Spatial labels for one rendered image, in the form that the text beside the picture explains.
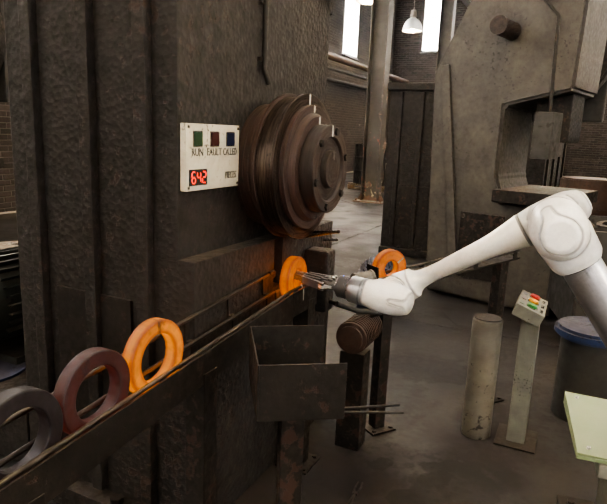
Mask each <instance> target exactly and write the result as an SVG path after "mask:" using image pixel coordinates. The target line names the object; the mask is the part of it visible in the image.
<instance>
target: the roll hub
mask: <svg viewBox="0 0 607 504"><path fill-rule="evenodd" d="M332 126H334V134H333V137H332ZM336 128H337V129H339V128H338V127H336V126H335V125H316V126H314V127H313V128H312V129H311V130H310V132H309V133H308V135H307V137H306V139H305V141H304V144H303V147H302V151H301V156H300V163H299V185H300V192H301V196H302V199H303V201H304V203H305V205H306V207H307V208H308V209H309V210H311V211H314V212H324V213H328V212H331V211H332V210H333V209H334V208H335V207H336V206H337V204H338V202H339V200H340V198H341V197H340V196H339V191H340V190H343V189H344V185H345V180H346V172H347V161H344V155H345V154H347V152H346V145H345V141H344V138H343V135H342V133H341V131H340V133H339V136H337V135H335V129H336ZM320 140H324V142H325V144H324V147H320V145H319V142H320ZM315 179H318V180H319V186H318V187H315V186H314V180H315ZM327 203H328V204H329V210H328V211H325V208H324V207H325V204H327Z"/></svg>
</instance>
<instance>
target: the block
mask: <svg viewBox="0 0 607 504"><path fill-rule="evenodd" d="M305 262H306V266H307V272H308V273H309V272H314V273H320V274H326V275H333V276H334V267H335V250H334V249H332V248H324V247H317V246H313V247H311V248H308V249H306V251H305ZM330 299H332V300H333V291H332V290H331V291H328V290H326V289H323V291H320V290H318V289H317V304H315V311H317V312H323V313H324V312H327V311H328V310H330V309H331V308H332V304H329V300H330Z"/></svg>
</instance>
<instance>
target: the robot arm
mask: <svg viewBox="0 0 607 504"><path fill-rule="evenodd" d="M591 213H592V204H591V202H590V200H589V199H588V197H587V196H586V195H585V193H584V192H582V191H579V190H569V191H563V192H559V193H557V194H554V195H552V196H549V197H547V198H545V199H543V200H541V201H539V202H537V203H535V204H533V205H531V206H529V207H527V208H526V209H524V210H523V211H521V212H520V213H518V214H516V215H515V216H513V217H512V218H510V219H509V220H508V221H506V222H505V223H504V224H502V225H501V226H499V227H498V228H497V229H495V230H494V231H492V232H491V233H489V234H488V235H486V236H484V237H483V238H481V239H479V240H478V241H476V242H474V243H472V244H470V245H468V246H466V247H464V248H462V249H461V250H459V251H457V252H455V253H453V254H451V255H449V256H448V257H446V258H444V259H442V260H440V261H438V262H436V263H434V264H432V265H430V266H428V267H425V268H423V269H420V270H417V271H413V270H410V269H405V270H403V271H400V272H397V273H394V274H392V275H391V276H389V277H387V278H385V279H376V280H372V279H368V278H362V277H358V276H353V277H349V276H345V275H341V276H340V277H339V278H338V276H333V275H326V274H320V273H314V272H309V273H308V272H307V273H305V272H302V271H298V270H297V271H296V272H295V274H294V279H295V280H299V281H301V283H302V284H305V285H308V286H311V287H313V288H316V289H318V290H320V291H323V289H326V290H328V291H331V290H332V291H333V290H334V291H335V295H336V296H337V297H340V298H343V299H346V300H347V301H348V302H350V303H354V304H358V305H361V306H365V307H367V308H369V309H370V310H373V311H376V312H379V313H383V314H387V315H393V316H403V315H408V314H409V313H410V312H411V310H412V308H413V305H414V300H415V299H416V298H418V297H420V296H421V295H422V291H423V289H424V288H425V287H426V286H428V285H430V284H431V283H433V282H435V281H437V280H439V279H441V278H443V277H446V276H448V275H451V274H453V273H456V272H458V271H461V270H463V269H465V268H468V267H470V266H473V265H475V264H477V263H480V262H482V261H485V260H487V259H490V258H492V257H495V256H498V255H501V254H504V253H508V252H511V251H515V250H518V249H522V248H526V247H530V246H533V245H534V246H535V248H536V250H537V252H538V253H539V254H540V255H541V257H542V258H543V259H544V260H545V262H546V263H547V264H548V266H549V267H550V268H551V270H552V271H553V272H555V273H556V274H558V275H561V276H563V277H564V278H565V280H566V282H567V283H568V285H569V287H570V288H571V290H572V292H573V293H574V295H575V297H576V298H577V300H578V302H579V303H580V305H581V307H582V308H583V310H584V312H585V313H586V315H587V317H588V318H589V320H590V322H591V323H592V325H593V327H594V328H595V330H596V332H597V333H598V335H599V337H600V338H601V340H602V342H603V343H604V345H605V347H606V348H607V266H606V265H605V263H604V261H603V260H602V258H601V256H602V246H601V243H600V241H599V239H598V237H597V235H596V233H595V231H594V228H593V226H592V224H591V222H590V221H589V220H588V218H589V216H590V215H591ZM337 278H338V279H337Z"/></svg>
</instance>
